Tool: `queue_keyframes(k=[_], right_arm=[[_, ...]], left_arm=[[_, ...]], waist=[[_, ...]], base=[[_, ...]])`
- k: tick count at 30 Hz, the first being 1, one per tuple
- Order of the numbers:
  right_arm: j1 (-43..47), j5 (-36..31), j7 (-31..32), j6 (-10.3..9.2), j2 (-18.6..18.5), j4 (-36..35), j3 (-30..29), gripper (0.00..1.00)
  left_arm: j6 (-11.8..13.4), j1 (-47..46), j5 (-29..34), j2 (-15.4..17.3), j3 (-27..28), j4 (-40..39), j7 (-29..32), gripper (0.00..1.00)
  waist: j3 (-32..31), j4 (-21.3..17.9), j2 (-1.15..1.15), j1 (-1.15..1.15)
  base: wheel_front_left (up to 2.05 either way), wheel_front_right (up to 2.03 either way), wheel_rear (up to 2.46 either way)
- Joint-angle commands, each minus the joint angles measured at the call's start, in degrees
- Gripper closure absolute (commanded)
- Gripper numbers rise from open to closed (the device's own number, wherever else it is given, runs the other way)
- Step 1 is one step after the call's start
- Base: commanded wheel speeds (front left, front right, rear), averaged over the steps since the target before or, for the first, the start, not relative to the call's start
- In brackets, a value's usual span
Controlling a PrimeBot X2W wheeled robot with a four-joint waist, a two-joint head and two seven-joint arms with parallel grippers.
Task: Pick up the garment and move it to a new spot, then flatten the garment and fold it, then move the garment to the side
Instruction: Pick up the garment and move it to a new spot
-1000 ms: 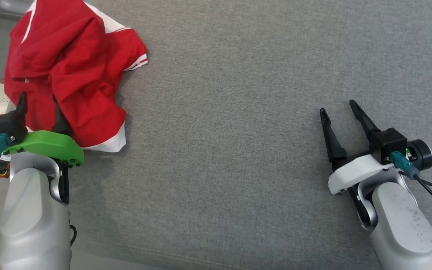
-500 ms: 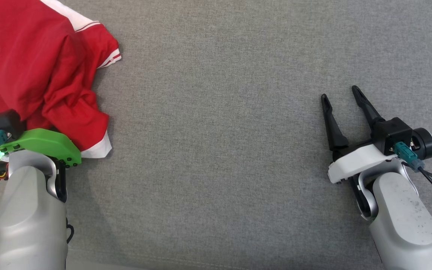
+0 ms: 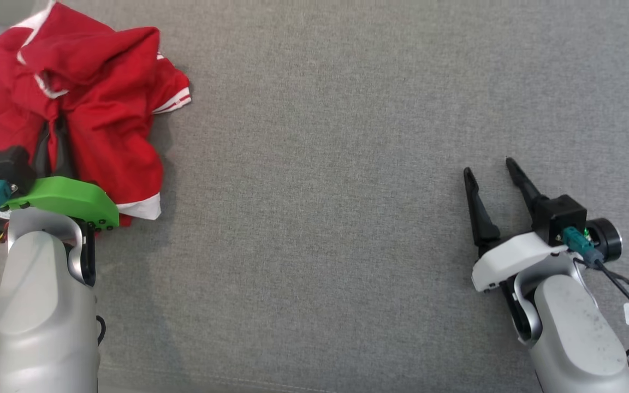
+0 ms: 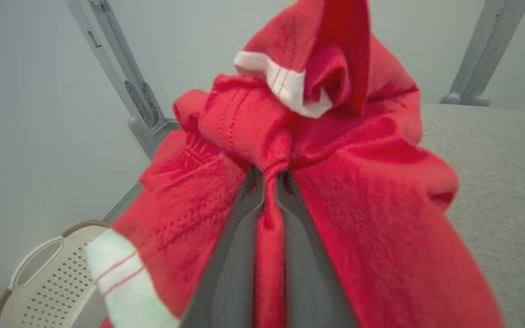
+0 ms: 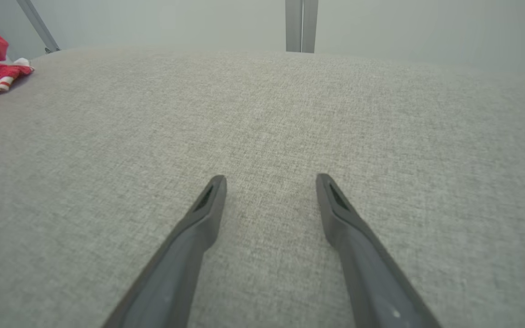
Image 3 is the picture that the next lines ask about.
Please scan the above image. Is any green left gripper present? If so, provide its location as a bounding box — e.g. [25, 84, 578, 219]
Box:
[0, 117, 121, 231]

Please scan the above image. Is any red white sports jersey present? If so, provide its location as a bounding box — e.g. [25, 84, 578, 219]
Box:
[0, 0, 192, 228]

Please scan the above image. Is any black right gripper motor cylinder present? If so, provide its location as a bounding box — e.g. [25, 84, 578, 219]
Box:
[585, 217, 622, 264]

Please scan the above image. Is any black right cable teal plug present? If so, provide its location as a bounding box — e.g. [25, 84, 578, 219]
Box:
[562, 227, 629, 377]

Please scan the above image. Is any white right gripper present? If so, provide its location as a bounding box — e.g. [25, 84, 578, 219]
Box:
[463, 157, 569, 294]

